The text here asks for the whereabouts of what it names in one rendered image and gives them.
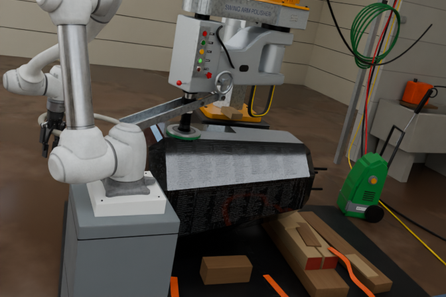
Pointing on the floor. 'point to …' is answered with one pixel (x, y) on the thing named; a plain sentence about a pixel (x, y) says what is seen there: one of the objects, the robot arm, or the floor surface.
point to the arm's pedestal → (117, 250)
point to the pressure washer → (366, 184)
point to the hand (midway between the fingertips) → (50, 150)
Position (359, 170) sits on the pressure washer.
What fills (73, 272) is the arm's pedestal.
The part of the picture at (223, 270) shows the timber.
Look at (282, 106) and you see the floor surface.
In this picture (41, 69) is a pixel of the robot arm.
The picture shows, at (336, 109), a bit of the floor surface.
